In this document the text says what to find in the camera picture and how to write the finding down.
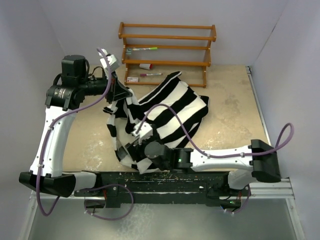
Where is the black white striped pillowcase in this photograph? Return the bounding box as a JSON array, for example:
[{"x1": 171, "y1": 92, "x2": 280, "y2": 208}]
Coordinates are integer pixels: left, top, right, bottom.
[{"x1": 103, "y1": 71, "x2": 210, "y2": 174}]

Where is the small grey green object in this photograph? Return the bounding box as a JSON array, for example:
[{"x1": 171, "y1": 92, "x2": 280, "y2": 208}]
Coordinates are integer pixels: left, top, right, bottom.
[{"x1": 125, "y1": 48, "x2": 132, "y2": 55}]

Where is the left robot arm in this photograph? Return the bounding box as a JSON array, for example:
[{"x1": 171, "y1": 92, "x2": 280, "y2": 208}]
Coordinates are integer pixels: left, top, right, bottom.
[{"x1": 18, "y1": 53, "x2": 132, "y2": 198}]

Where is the wooden shoe rack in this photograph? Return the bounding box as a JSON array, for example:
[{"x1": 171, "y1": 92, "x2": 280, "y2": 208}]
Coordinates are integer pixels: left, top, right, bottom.
[{"x1": 118, "y1": 22, "x2": 217, "y2": 88}]

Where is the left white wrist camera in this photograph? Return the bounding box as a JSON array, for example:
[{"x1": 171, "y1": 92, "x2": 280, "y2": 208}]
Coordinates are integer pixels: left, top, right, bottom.
[{"x1": 99, "y1": 53, "x2": 121, "y2": 74}]

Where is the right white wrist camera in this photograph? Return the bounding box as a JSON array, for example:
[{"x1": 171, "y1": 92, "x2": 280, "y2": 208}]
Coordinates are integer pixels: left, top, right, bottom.
[{"x1": 131, "y1": 122, "x2": 153, "y2": 140}]

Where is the small white card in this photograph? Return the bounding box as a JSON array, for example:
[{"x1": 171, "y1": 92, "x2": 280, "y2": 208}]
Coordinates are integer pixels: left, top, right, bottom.
[{"x1": 126, "y1": 77, "x2": 139, "y2": 83}]

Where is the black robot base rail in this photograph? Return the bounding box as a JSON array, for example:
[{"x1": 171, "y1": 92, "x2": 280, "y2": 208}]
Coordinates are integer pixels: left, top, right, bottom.
[{"x1": 74, "y1": 171, "x2": 249, "y2": 209}]

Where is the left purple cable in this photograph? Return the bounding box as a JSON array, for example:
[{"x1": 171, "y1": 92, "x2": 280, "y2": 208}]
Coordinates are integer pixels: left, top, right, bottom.
[{"x1": 36, "y1": 47, "x2": 113, "y2": 217}]

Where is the pink capped marker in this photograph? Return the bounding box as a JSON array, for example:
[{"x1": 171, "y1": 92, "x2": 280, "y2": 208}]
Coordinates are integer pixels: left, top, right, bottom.
[{"x1": 139, "y1": 73, "x2": 162, "y2": 77}]

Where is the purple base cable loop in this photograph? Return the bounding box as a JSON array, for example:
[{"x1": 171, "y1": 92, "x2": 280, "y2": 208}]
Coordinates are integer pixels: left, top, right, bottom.
[{"x1": 83, "y1": 184, "x2": 135, "y2": 221}]

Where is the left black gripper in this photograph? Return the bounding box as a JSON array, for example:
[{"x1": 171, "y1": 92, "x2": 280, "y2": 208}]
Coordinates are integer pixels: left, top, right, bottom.
[{"x1": 78, "y1": 68, "x2": 132, "y2": 104}]

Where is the red white small box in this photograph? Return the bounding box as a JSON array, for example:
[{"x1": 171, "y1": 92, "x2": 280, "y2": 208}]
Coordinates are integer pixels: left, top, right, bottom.
[{"x1": 139, "y1": 63, "x2": 153, "y2": 70}]

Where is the green capped marker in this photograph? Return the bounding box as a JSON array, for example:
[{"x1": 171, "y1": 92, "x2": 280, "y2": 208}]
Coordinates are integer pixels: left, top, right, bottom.
[{"x1": 132, "y1": 47, "x2": 158, "y2": 51}]

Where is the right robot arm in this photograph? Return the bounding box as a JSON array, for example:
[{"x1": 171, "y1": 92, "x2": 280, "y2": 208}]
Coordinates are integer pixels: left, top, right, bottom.
[{"x1": 126, "y1": 139, "x2": 282, "y2": 196}]

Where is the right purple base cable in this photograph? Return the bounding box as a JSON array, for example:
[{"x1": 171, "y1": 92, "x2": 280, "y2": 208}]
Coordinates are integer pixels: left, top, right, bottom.
[{"x1": 221, "y1": 187, "x2": 252, "y2": 216}]

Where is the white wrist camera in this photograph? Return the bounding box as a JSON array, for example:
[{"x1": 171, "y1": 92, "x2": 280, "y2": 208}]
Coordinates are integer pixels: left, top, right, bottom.
[
  {"x1": 131, "y1": 122, "x2": 153, "y2": 140},
  {"x1": 99, "y1": 53, "x2": 121, "y2": 74}
]

